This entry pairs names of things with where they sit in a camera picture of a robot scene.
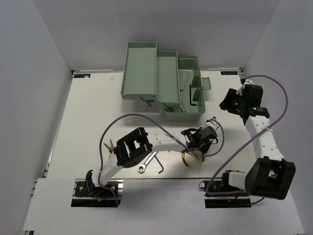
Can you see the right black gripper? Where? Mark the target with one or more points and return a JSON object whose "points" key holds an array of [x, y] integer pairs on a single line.
{"points": [[226, 104]]}

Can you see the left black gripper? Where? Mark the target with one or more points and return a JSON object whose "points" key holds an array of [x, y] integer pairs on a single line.
{"points": [[205, 148]]}

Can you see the yellow handled pliers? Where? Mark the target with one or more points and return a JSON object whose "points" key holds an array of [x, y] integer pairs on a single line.
{"points": [[110, 148], [190, 160]]}

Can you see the large silver ratchet wrench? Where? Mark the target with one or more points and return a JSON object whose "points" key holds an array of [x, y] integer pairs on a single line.
{"points": [[143, 166]]}

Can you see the green toolbox with clear lid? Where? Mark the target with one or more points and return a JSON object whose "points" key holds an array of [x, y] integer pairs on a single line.
{"points": [[165, 79]]}

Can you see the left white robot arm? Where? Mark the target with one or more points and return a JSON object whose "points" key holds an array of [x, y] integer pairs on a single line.
{"points": [[131, 149]]}

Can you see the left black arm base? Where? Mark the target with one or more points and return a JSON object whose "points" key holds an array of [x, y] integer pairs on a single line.
{"points": [[99, 197]]}

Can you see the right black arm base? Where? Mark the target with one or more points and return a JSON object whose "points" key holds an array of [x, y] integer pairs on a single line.
{"points": [[223, 196]]}

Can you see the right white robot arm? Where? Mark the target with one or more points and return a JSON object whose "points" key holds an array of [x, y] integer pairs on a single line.
{"points": [[271, 175]]}

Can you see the right blue table sticker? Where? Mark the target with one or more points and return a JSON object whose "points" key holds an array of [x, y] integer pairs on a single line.
{"points": [[229, 73]]}

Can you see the blue table sticker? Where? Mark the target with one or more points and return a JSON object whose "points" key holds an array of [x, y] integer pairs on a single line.
{"points": [[229, 73], [82, 75]]}

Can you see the left blue table sticker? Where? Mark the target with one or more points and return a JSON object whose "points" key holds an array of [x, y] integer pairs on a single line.
{"points": [[82, 75]]}

